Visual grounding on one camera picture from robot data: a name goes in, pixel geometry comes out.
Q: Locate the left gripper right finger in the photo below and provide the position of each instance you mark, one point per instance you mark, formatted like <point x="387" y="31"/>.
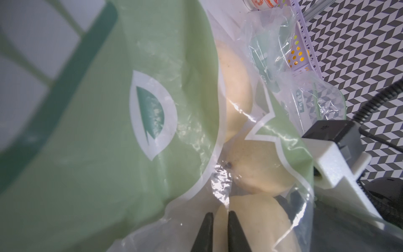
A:
<point x="237" y="241"/>

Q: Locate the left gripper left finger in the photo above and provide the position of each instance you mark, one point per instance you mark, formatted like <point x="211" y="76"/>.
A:
<point x="204" y="238"/>

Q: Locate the zip bag with beige fruit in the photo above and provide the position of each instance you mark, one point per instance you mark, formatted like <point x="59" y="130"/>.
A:
<point x="113" y="126"/>

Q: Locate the zip bag with orange fruit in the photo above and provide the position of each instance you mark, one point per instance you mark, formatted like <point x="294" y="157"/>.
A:
<point x="304" y="97"/>

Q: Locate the purple plastic basket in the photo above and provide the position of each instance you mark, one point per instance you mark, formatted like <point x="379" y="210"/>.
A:
<point x="302" y="55"/>

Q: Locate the orange patterned small bowl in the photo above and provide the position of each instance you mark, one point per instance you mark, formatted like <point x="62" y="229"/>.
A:
<point x="261" y="5"/>

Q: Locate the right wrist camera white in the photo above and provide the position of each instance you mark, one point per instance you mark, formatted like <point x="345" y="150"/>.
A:
<point x="339" y="161"/>

